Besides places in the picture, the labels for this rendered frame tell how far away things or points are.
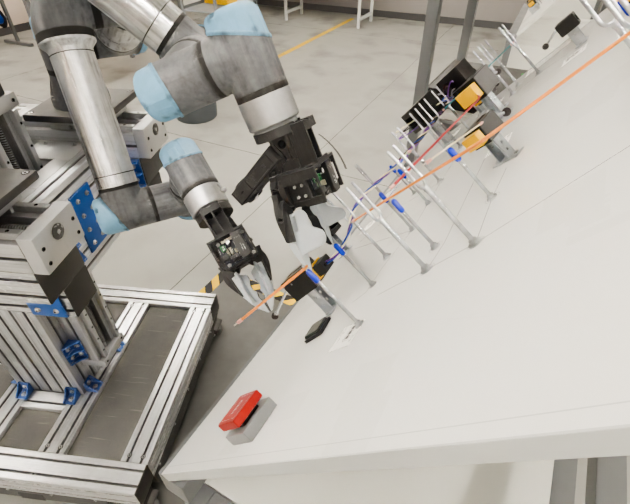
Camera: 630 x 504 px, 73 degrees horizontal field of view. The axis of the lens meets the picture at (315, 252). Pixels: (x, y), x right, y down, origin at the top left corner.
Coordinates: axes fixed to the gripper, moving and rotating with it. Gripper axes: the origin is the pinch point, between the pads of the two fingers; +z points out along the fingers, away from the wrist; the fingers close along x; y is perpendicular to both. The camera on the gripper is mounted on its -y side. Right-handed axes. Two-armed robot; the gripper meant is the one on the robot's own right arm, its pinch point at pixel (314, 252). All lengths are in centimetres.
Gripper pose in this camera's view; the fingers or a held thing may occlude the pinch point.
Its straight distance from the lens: 67.7
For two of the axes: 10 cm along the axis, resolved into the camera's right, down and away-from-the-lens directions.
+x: 3.8, -4.8, 7.9
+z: 3.6, 8.6, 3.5
